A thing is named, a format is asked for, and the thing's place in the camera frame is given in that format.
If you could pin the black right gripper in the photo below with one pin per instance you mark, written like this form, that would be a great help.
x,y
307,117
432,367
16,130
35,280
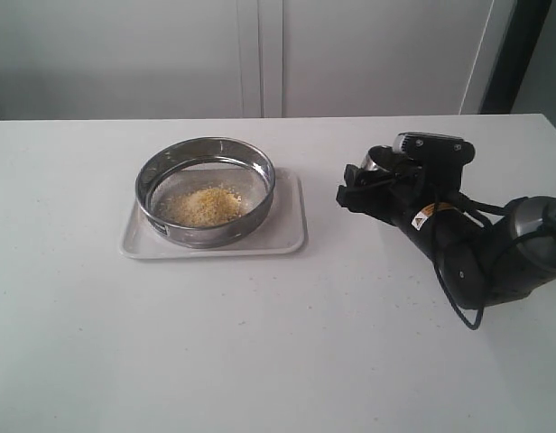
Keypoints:
x,y
420,196

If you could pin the stainless steel cup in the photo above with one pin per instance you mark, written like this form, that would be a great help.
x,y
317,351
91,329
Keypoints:
x,y
380,158

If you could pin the yellow fine grain pile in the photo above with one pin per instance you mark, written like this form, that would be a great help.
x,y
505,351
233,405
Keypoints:
x,y
203,208

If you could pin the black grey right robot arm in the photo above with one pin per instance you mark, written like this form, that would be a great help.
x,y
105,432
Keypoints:
x,y
483,254

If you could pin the round steel mesh sieve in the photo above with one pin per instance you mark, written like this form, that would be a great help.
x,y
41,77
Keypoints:
x,y
200,163

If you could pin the white rectangular plastic tray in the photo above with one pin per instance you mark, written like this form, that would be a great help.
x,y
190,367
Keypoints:
x,y
282,232

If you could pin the white cabinet with doors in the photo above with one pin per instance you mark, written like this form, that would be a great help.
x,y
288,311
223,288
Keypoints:
x,y
219,59

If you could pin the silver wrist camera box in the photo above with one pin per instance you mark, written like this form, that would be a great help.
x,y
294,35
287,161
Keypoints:
x,y
406,140

